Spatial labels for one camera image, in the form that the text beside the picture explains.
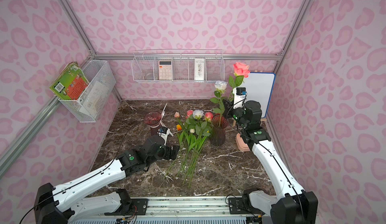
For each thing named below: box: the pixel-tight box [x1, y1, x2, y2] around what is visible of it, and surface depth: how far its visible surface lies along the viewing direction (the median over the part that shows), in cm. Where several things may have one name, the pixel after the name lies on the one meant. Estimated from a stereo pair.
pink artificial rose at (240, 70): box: [228, 61, 251, 89], surface depth 62 cm
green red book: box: [49, 61, 90, 100], surface depth 73 cm
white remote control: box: [194, 58, 206, 81], surface depth 95 cm
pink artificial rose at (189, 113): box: [185, 109, 194, 119], surface depth 108 cm
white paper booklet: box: [79, 80, 110, 120], surface depth 86 cm
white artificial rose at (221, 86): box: [209, 80, 228, 126], surface depth 82 cm
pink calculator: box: [158, 60, 173, 80], surface depth 95 cm
